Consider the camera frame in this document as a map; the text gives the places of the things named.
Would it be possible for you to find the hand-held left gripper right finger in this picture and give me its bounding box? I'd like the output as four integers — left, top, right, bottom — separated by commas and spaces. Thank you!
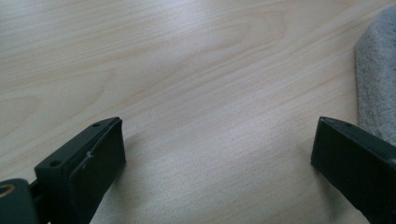
310, 116, 396, 224

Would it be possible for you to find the grey towel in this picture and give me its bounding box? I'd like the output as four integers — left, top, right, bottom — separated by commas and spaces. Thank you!
355, 2, 396, 147

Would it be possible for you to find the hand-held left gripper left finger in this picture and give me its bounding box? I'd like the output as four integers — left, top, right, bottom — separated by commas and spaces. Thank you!
34, 116, 127, 224

